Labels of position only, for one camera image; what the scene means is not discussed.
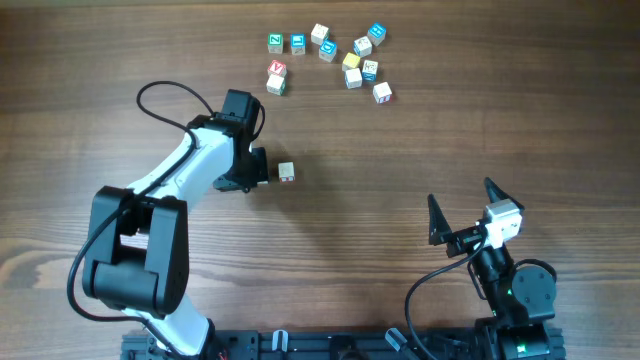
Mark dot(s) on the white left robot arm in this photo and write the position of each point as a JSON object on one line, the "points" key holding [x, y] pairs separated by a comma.
{"points": [[136, 256]]}

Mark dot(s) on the yellow top wooden block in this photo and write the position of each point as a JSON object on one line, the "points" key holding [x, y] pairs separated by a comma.
{"points": [[350, 61]]}

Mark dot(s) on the red I block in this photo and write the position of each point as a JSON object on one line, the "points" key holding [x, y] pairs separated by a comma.
{"points": [[286, 172], [382, 92]]}

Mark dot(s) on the blue top block left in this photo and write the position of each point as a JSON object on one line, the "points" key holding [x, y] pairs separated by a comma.
{"points": [[298, 43]]}

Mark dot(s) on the green top wooden block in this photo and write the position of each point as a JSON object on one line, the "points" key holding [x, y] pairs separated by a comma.
{"points": [[275, 43]]}

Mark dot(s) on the plain top wooden block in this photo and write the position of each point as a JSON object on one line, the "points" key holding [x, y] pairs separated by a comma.
{"points": [[319, 34]]}

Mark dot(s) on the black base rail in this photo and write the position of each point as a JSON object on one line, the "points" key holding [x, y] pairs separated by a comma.
{"points": [[453, 343]]}

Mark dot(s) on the blue top block right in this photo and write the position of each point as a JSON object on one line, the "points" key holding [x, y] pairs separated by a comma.
{"points": [[376, 34]]}

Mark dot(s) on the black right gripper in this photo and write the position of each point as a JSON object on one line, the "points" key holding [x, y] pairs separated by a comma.
{"points": [[440, 232]]}

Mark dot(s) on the green F wooden block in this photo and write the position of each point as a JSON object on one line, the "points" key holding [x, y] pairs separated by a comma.
{"points": [[276, 84]]}

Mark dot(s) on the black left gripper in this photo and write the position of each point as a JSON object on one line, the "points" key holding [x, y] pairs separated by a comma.
{"points": [[260, 173]]}

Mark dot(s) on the blue side picture block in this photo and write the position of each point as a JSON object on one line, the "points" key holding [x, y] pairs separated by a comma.
{"points": [[362, 46]]}

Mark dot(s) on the plain picture wooden block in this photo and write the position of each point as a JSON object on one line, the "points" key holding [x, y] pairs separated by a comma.
{"points": [[353, 78]]}

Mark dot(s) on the red V wooden block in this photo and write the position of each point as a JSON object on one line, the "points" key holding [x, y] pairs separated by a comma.
{"points": [[277, 68]]}

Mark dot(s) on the blue X side block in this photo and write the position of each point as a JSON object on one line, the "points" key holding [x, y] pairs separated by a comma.
{"points": [[369, 70]]}

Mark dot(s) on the blue D wooden block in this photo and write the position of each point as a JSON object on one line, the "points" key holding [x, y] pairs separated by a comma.
{"points": [[327, 51]]}

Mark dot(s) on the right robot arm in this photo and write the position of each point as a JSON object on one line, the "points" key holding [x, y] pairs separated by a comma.
{"points": [[520, 294]]}

